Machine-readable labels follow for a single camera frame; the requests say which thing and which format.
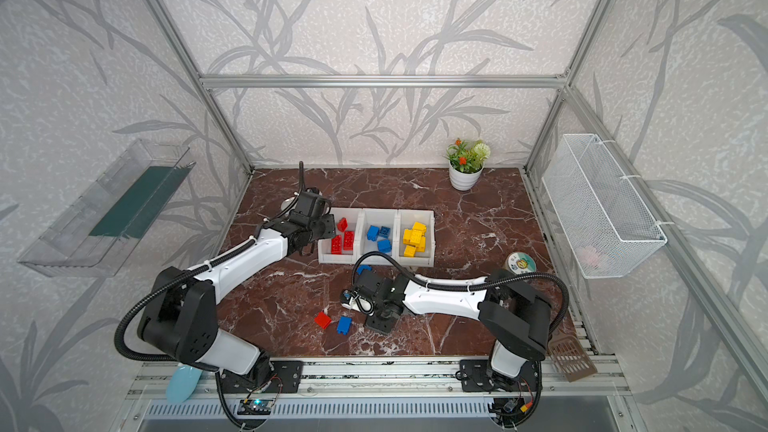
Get long red lego bottom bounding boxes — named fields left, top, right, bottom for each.
left=330, top=235, right=343, bottom=255

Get blue lego brick top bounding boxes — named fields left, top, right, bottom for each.
left=356, top=265, right=373, bottom=275

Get long red lego brick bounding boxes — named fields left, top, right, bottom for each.
left=342, top=230, right=355, bottom=252

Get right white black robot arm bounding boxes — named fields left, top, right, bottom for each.
left=341, top=269, right=568, bottom=379

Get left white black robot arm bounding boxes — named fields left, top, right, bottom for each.
left=114, top=188, right=336, bottom=384

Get silver tin can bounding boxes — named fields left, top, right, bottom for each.
left=281, top=196, right=298, bottom=211

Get red lego brick bottom left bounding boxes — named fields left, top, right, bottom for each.
left=314, top=312, right=332, bottom=330

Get white middle sorting bin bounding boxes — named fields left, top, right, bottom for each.
left=358, top=208, right=401, bottom=267

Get white right sorting bin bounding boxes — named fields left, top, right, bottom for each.
left=394, top=209, right=436, bottom=267

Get potted plant white pot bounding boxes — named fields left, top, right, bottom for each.
left=446, top=138, right=491, bottom=192

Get green circuit board left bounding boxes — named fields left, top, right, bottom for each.
left=236, top=397, right=276, bottom=417

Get brown slotted spatula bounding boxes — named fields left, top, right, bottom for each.
left=548, top=332, right=598, bottom=382

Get light blue plastic scoop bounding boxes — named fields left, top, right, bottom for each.
left=165, top=365, right=203, bottom=405

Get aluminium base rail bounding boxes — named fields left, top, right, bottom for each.
left=122, top=355, right=631, bottom=400

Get circuit board right wires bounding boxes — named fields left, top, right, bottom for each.
left=488, top=395, right=535, bottom=418

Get clear plastic wall shelf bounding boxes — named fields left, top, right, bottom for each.
left=18, top=139, right=196, bottom=278

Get white wire mesh basket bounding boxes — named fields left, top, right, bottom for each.
left=542, top=134, right=668, bottom=279

